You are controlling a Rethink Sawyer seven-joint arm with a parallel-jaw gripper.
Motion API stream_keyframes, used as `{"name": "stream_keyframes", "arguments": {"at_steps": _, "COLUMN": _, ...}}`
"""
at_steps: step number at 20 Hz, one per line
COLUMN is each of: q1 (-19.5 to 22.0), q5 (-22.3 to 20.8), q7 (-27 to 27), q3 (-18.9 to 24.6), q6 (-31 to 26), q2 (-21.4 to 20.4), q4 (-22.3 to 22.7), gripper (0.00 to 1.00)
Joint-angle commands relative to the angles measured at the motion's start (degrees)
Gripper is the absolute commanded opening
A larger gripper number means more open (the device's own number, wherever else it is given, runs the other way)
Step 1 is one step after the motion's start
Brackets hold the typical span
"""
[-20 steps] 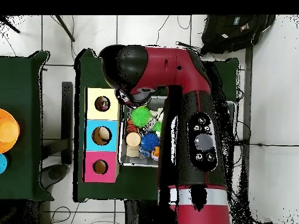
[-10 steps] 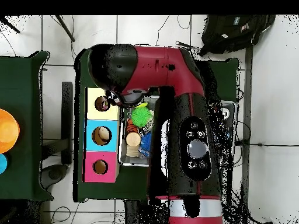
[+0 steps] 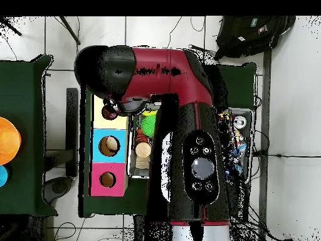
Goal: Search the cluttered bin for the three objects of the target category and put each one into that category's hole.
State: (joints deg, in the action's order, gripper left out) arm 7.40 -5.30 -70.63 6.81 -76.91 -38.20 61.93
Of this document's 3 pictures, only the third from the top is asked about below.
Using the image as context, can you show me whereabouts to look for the clear mesh bin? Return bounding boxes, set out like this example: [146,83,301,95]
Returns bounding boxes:
[127,102,255,186]

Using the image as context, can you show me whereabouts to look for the wooden box with three holes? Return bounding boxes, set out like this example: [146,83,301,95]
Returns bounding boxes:
[90,95,130,198]

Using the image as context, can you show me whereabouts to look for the green spiky ball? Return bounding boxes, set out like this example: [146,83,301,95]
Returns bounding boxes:
[140,116,157,136]

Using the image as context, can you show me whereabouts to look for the tan round wooden block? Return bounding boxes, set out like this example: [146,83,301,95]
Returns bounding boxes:
[135,141,152,159]

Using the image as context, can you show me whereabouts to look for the grey round base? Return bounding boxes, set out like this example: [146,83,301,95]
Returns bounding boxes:
[44,176,73,204]

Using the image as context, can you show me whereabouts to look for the black backpack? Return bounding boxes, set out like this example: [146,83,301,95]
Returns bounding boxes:
[214,16,297,61]

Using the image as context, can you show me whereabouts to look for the black tripod leg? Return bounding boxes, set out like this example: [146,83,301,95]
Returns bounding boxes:
[59,16,81,46]
[0,17,23,37]

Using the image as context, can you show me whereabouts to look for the dark green side tablecloth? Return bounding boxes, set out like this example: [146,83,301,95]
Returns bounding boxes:
[0,54,57,217]

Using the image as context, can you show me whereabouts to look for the orange plastic bowl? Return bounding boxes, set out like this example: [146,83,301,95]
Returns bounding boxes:
[0,116,23,166]

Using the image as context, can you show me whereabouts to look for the blue plastic bowl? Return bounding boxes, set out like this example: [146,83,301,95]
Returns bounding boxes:
[0,164,9,188]

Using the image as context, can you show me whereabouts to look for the thin black floor cable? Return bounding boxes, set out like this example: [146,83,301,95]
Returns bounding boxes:
[162,16,184,48]

